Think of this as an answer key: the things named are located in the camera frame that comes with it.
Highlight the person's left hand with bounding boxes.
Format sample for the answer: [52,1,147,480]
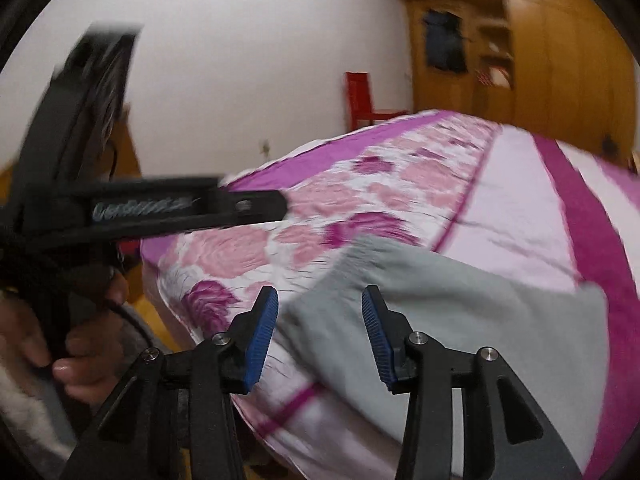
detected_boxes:
[0,270,132,406]

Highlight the black cable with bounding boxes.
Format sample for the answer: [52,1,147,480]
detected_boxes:
[0,227,156,356]

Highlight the pink floral bedspread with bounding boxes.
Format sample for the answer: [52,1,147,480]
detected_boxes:
[140,109,640,480]

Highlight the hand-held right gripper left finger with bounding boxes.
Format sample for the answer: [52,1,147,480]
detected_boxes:
[60,285,280,480]

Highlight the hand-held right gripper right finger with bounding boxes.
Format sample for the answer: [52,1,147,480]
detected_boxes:
[361,284,583,480]

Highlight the white box with red edge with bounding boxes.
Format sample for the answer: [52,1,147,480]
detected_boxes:
[489,65,516,90]

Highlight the red chair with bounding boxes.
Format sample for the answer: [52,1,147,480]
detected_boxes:
[345,72,410,131]

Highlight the dark hanging clothes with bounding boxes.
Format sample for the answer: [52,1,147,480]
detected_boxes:
[422,9,468,73]

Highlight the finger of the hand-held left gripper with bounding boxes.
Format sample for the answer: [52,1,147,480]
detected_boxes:
[219,189,290,225]

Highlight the grey fleece pants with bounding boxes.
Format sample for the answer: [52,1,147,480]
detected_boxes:
[277,234,613,471]

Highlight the wooden wardrobe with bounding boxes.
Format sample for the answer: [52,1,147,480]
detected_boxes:
[377,0,640,161]

